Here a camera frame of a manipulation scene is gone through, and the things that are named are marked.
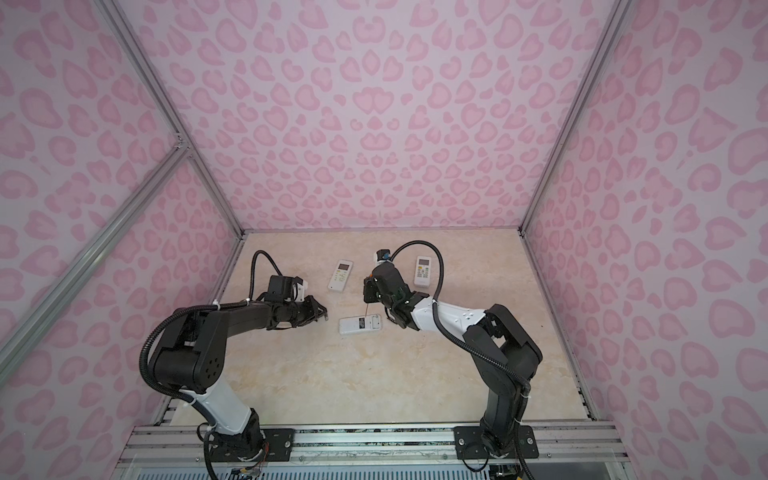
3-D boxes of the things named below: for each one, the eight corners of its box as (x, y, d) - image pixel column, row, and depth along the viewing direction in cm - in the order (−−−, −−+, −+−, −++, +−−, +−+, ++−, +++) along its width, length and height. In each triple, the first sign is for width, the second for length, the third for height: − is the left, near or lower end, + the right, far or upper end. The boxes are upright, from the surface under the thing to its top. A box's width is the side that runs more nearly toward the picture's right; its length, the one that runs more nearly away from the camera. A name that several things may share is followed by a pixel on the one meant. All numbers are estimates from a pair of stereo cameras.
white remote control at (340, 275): (328, 289, 105) (327, 286, 104) (339, 262, 113) (338, 258, 112) (344, 292, 105) (343, 288, 103) (354, 264, 112) (353, 260, 111)
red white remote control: (340, 334, 95) (339, 330, 93) (340, 322, 97) (339, 318, 95) (381, 329, 96) (381, 325, 94) (380, 317, 98) (380, 313, 96)
